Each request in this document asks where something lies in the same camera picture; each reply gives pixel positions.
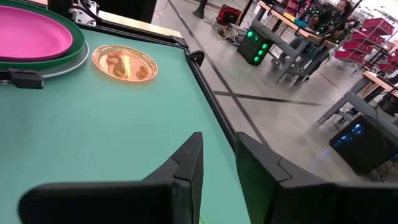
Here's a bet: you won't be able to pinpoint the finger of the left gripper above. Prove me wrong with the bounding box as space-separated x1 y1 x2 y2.
0 68 45 90

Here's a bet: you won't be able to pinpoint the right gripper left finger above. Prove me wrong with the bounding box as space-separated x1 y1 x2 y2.
17 131 205 224

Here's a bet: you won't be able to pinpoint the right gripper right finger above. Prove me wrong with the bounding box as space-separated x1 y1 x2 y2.
234 131 398 224

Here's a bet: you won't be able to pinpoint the opaque pink plastic plate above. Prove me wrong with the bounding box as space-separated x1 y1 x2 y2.
0 5 74 62

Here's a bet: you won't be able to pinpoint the small translucent orange plate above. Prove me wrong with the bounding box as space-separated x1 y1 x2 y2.
91 44 159 83

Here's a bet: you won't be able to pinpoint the large dark green plate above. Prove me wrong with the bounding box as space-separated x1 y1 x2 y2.
0 0 86 71

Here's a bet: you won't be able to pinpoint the large grey plate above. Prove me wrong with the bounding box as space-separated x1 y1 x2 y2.
39 42 90 79

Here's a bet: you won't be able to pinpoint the green table mat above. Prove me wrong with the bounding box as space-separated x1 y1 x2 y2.
0 27 251 224

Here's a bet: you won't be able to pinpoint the computer tower blue lights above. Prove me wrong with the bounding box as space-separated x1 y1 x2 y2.
328 114 398 175

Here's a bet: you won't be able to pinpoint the wooden top workbench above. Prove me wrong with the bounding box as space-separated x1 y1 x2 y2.
313 70 398 128
251 0 338 86

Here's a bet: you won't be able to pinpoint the black panel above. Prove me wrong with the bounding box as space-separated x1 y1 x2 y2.
95 0 158 25

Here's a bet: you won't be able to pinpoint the red storage bin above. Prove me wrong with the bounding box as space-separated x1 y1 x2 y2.
334 50 369 63
362 17 396 35
351 30 385 47

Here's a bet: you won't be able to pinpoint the computer tower green lights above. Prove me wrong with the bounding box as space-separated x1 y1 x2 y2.
236 27 274 67

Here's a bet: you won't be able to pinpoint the red bag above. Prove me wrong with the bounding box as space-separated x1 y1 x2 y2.
216 4 243 26

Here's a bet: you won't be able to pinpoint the person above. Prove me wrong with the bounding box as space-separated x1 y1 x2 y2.
306 0 354 35

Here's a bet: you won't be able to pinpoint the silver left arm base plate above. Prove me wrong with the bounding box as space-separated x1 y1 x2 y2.
68 0 98 27

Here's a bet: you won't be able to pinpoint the black table frame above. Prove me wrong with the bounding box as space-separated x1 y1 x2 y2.
73 21 239 152

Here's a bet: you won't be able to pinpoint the black frame clamp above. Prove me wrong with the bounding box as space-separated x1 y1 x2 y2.
185 49 206 68

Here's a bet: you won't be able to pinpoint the floor cable bundle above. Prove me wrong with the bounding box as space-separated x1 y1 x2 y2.
214 23 249 44

